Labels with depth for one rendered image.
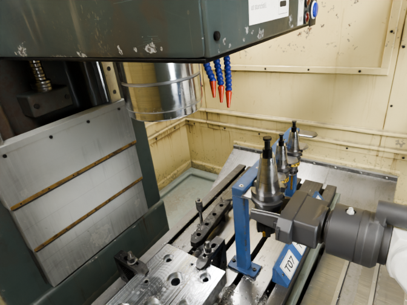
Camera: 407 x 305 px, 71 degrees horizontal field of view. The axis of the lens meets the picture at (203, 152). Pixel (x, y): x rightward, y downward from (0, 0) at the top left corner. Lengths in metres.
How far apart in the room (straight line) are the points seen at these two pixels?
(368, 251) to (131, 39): 0.46
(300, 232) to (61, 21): 0.53
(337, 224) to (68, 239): 0.86
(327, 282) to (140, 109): 0.93
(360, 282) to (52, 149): 1.15
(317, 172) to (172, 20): 1.37
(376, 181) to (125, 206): 1.18
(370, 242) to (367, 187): 1.11
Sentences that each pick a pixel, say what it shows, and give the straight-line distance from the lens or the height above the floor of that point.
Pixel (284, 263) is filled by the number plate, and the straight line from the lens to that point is 0.98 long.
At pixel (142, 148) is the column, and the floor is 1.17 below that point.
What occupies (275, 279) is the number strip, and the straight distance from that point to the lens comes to 0.99.
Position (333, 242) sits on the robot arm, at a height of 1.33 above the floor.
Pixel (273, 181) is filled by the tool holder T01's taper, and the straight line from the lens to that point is 0.52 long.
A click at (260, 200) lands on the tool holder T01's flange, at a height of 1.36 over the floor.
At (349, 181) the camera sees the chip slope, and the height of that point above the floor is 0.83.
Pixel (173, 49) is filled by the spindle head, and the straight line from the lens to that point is 0.39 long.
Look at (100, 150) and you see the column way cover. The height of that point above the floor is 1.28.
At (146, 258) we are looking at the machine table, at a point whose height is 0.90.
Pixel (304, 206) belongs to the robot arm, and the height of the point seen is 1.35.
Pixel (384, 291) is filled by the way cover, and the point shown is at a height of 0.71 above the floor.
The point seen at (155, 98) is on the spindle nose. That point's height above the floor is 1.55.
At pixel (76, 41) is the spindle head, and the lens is 0.55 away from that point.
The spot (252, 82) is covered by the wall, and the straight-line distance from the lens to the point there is 1.64.
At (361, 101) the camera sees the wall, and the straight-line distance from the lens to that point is 1.50.
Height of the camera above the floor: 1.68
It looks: 27 degrees down
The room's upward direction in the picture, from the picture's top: 7 degrees counter-clockwise
